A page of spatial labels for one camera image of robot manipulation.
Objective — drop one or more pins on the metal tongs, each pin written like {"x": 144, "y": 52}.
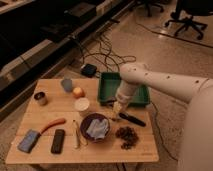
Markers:
{"x": 78, "y": 137}

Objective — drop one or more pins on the blue-grey plastic cup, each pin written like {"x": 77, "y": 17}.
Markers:
{"x": 67, "y": 85}

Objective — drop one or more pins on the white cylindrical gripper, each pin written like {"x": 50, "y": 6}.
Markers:
{"x": 119, "y": 107}

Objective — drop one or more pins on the black office chair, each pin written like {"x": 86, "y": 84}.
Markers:
{"x": 186, "y": 10}

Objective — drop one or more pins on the white round container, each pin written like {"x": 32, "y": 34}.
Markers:
{"x": 82, "y": 105}

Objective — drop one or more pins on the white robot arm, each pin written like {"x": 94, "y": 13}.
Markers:
{"x": 197, "y": 91}

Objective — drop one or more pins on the cleaver with orange handle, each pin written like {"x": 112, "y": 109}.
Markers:
{"x": 32, "y": 136}

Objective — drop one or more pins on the dark bowl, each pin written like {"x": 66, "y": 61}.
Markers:
{"x": 86, "y": 122}

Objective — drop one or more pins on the small metal cup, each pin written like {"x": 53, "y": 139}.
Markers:
{"x": 40, "y": 98}

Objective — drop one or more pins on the black brush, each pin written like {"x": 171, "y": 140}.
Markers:
{"x": 132, "y": 119}

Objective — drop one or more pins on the blue cloth in bowl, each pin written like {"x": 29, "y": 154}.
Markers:
{"x": 97, "y": 129}

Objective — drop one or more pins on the green plastic tray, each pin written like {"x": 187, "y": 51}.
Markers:
{"x": 108, "y": 84}

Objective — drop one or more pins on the black remote control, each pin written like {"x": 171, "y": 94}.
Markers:
{"x": 58, "y": 141}

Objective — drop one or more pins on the bunch of dark grapes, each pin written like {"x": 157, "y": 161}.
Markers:
{"x": 129, "y": 137}

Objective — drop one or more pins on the wooden table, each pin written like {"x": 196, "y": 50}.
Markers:
{"x": 77, "y": 149}

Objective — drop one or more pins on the orange apple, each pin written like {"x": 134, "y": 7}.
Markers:
{"x": 78, "y": 92}

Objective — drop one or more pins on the black power adapter box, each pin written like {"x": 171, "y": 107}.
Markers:
{"x": 89, "y": 70}

